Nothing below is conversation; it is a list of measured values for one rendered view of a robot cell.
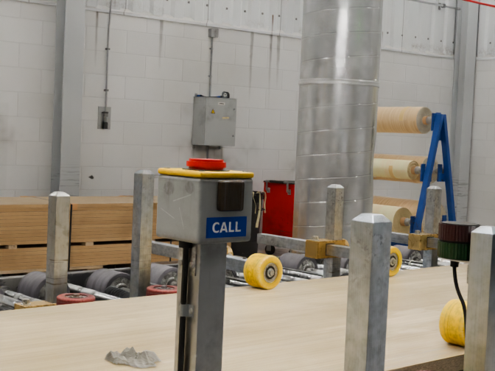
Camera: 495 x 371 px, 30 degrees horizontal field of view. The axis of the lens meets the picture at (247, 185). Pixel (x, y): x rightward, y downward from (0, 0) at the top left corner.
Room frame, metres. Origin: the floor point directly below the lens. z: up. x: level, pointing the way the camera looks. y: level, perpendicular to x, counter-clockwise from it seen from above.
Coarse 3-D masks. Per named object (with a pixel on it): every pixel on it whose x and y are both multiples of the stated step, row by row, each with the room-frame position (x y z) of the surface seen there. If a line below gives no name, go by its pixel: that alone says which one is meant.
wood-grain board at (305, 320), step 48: (240, 288) 2.15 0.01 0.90; (288, 288) 2.18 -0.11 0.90; (336, 288) 2.21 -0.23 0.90; (432, 288) 2.28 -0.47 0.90; (0, 336) 1.54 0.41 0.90; (48, 336) 1.56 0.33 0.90; (96, 336) 1.58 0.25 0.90; (144, 336) 1.59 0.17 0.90; (240, 336) 1.63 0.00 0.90; (288, 336) 1.64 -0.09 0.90; (336, 336) 1.66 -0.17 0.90; (432, 336) 1.70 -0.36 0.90
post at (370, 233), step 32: (352, 224) 1.10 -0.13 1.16; (384, 224) 1.09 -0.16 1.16; (352, 256) 1.10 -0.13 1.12; (384, 256) 1.09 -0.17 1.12; (352, 288) 1.10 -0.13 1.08; (384, 288) 1.09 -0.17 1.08; (352, 320) 1.10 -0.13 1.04; (384, 320) 1.10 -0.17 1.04; (352, 352) 1.09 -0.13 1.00; (384, 352) 1.10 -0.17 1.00
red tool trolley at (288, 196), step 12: (264, 180) 9.89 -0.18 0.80; (276, 180) 9.70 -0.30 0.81; (288, 180) 10.14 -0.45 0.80; (276, 192) 9.75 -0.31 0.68; (288, 192) 9.60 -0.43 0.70; (276, 204) 9.75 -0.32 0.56; (288, 204) 9.63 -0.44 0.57; (264, 216) 9.86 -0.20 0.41; (276, 216) 9.74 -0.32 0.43; (288, 216) 9.62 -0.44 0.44; (264, 228) 9.86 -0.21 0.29; (276, 228) 9.73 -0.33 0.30; (288, 228) 9.62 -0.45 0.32
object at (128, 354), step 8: (112, 352) 1.41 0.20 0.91; (128, 352) 1.41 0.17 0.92; (144, 352) 1.39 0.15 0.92; (152, 352) 1.42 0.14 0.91; (112, 360) 1.40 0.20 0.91; (120, 360) 1.39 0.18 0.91; (128, 360) 1.39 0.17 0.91; (136, 360) 1.39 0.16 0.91; (144, 360) 1.39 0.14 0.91; (152, 360) 1.41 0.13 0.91; (160, 360) 1.42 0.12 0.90
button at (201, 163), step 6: (186, 162) 0.92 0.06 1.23; (192, 162) 0.91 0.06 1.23; (198, 162) 0.91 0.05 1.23; (204, 162) 0.91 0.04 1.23; (210, 162) 0.91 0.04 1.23; (216, 162) 0.91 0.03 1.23; (222, 162) 0.92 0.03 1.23; (192, 168) 0.92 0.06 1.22; (198, 168) 0.91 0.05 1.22; (204, 168) 0.91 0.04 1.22; (210, 168) 0.91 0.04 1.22; (216, 168) 0.91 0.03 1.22; (222, 168) 0.92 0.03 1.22
